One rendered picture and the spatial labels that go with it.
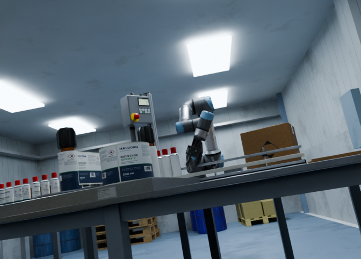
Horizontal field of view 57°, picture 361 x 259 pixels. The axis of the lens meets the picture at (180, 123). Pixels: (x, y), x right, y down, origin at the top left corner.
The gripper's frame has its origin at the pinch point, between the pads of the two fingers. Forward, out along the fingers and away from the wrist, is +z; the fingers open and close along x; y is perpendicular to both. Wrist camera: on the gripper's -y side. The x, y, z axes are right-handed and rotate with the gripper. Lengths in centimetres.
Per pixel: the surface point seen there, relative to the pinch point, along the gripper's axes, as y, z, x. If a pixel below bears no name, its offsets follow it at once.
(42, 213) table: 85, 26, -22
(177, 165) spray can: 2.3, -0.4, -7.0
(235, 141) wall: -661, -61, -95
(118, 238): 82, 23, 7
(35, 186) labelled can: 3, 45, -95
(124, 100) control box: -1, -27, -56
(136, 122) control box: -1.8, -16.6, -43.1
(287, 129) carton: -18, -41, 43
